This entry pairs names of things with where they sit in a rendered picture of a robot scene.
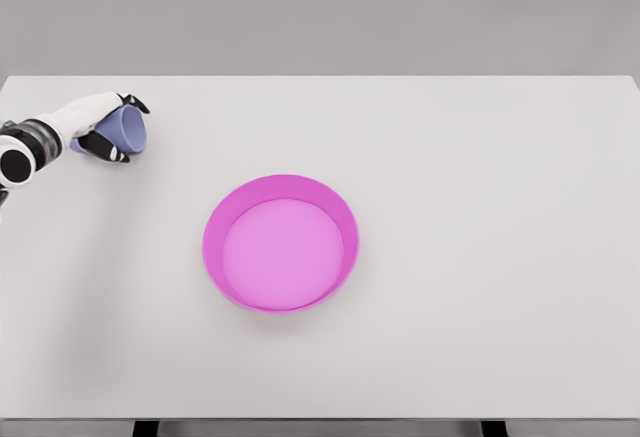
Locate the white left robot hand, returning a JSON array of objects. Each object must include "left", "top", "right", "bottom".
[{"left": 71, "top": 90, "right": 152, "bottom": 165}]

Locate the lavender blue cup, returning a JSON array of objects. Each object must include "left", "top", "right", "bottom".
[{"left": 69, "top": 103, "right": 149, "bottom": 156}]

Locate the pink round plate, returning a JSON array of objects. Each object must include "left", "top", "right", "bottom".
[{"left": 202, "top": 173, "right": 361, "bottom": 314}]

